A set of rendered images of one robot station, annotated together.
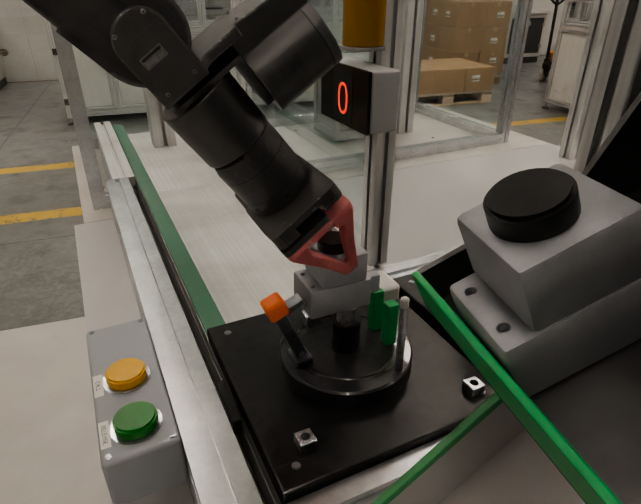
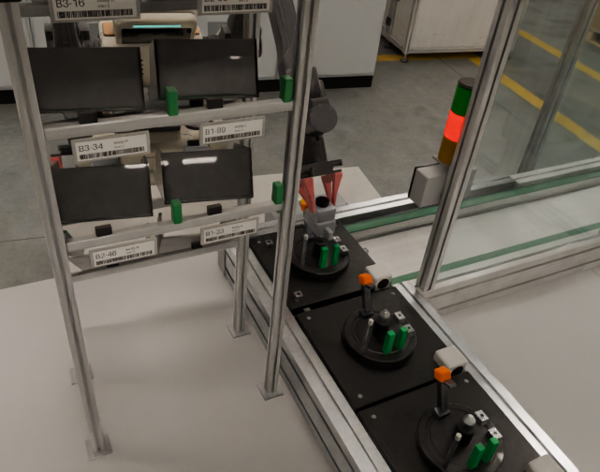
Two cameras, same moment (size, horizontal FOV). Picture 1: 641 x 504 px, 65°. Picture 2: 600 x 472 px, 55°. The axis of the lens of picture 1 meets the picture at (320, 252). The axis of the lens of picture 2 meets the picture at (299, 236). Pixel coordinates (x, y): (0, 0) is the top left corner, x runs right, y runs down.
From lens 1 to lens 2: 1.15 m
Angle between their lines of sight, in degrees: 70
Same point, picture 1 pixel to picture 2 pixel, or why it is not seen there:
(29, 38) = not seen: outside the picture
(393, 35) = (460, 165)
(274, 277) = (417, 258)
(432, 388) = (299, 284)
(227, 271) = (420, 239)
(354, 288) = (314, 222)
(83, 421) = not seen: hidden behind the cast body
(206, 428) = not seen: hidden behind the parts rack
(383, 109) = (416, 190)
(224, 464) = (264, 229)
